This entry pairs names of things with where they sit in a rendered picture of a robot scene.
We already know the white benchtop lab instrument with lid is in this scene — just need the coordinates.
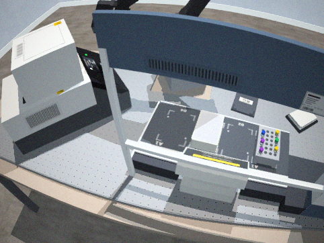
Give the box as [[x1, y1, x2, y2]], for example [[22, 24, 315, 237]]
[[1, 19, 112, 155]]

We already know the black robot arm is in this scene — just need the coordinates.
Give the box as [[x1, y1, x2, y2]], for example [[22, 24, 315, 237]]
[[91, 0, 210, 34]]

